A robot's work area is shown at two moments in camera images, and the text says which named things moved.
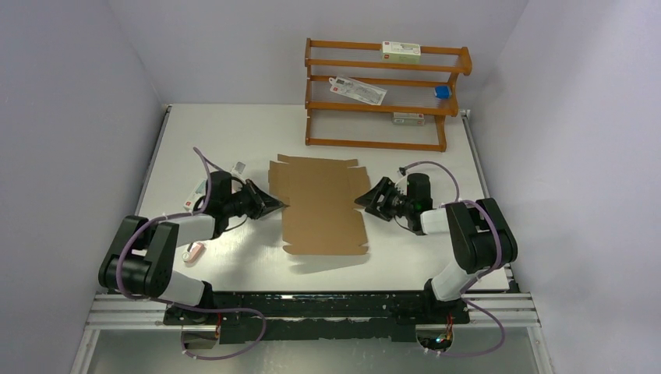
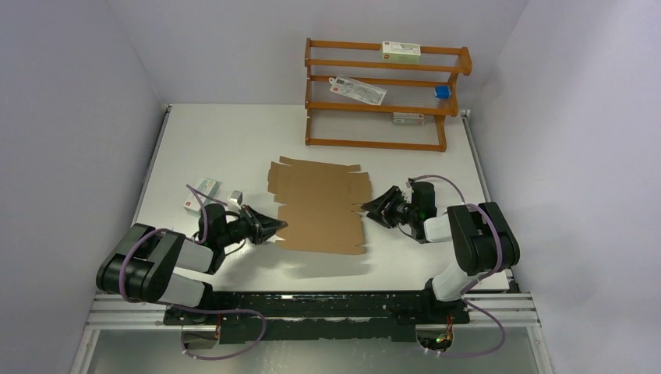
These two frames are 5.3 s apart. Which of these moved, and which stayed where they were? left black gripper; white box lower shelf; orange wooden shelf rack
Moved: left black gripper
Stayed: orange wooden shelf rack; white box lower shelf
